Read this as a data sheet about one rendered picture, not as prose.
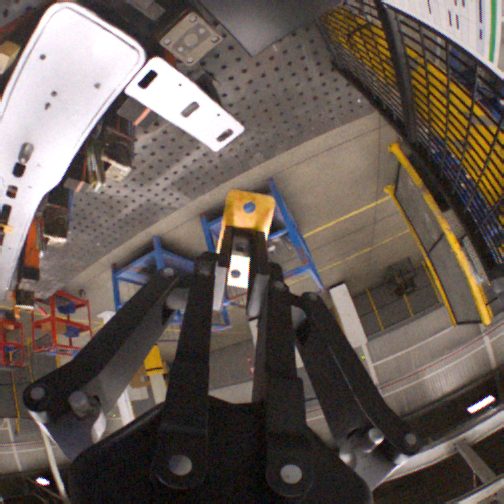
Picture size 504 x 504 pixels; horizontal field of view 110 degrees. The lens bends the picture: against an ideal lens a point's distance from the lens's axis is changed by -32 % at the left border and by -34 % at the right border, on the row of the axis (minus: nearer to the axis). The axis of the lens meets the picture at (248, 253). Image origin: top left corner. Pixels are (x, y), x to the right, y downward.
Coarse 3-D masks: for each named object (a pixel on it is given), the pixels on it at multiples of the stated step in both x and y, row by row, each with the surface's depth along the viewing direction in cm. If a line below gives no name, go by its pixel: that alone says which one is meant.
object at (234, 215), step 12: (228, 192) 20; (240, 192) 20; (252, 192) 20; (228, 204) 20; (240, 204) 20; (264, 204) 20; (228, 216) 21; (240, 216) 21; (252, 216) 21; (264, 216) 21; (240, 228) 21; (252, 228) 21; (264, 228) 21; (240, 240) 20; (252, 240) 20; (240, 252) 21; (240, 264) 22; (240, 276) 23
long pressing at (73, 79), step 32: (64, 0) 20; (32, 32) 21; (64, 32) 25; (96, 32) 28; (32, 64) 26; (64, 64) 30; (96, 64) 33; (128, 64) 36; (32, 96) 32; (64, 96) 35; (96, 96) 39; (0, 128) 33; (32, 128) 37; (64, 128) 41; (0, 160) 39; (32, 160) 44; (64, 160) 48; (0, 192) 45; (32, 192) 51; (0, 256) 65; (0, 288) 81
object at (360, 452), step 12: (360, 432) 7; (372, 432) 6; (348, 444) 7; (360, 444) 7; (372, 444) 6; (348, 456) 7; (360, 456) 6; (372, 456) 6; (384, 456) 6; (360, 468) 6; (372, 468) 6; (384, 468) 6; (396, 468) 6; (372, 480) 5
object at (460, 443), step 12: (480, 420) 177; (492, 420) 168; (468, 432) 178; (480, 432) 170; (492, 432) 158; (444, 444) 187; (456, 444) 178; (468, 444) 170; (420, 456) 195; (432, 456) 188; (444, 456) 179; (468, 456) 143; (408, 468) 195; (420, 468) 184; (480, 468) 114; (384, 480) 197
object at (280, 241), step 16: (272, 192) 231; (208, 224) 248; (272, 224) 260; (288, 224) 217; (208, 240) 242; (272, 240) 262; (288, 240) 300; (304, 240) 327; (272, 256) 279; (304, 256) 204; (288, 272) 326; (320, 288) 278; (224, 304) 218
